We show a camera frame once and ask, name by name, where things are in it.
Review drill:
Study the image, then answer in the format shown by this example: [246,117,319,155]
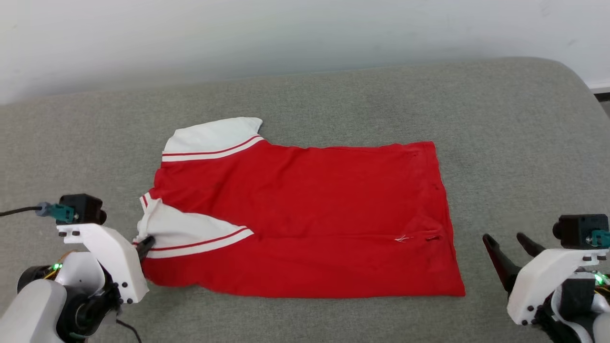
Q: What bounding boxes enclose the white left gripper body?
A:
[56,222,150,305]

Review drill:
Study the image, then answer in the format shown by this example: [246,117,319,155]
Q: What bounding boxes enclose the red and white garment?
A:
[133,117,467,300]

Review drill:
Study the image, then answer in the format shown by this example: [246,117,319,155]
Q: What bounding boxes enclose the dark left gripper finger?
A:
[136,235,157,262]

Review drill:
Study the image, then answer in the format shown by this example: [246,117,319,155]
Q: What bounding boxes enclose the green camera connector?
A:
[37,202,77,225]
[586,229,610,249]

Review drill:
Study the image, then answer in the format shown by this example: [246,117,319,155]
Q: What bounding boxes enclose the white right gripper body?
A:
[506,247,610,326]

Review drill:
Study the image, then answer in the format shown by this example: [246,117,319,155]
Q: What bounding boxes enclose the green left camera connector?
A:
[37,202,77,225]

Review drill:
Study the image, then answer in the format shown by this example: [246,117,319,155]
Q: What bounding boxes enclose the green right camera connector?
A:
[586,229,610,249]

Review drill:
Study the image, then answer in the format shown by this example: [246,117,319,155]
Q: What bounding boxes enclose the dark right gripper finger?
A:
[516,232,547,258]
[482,233,523,292]

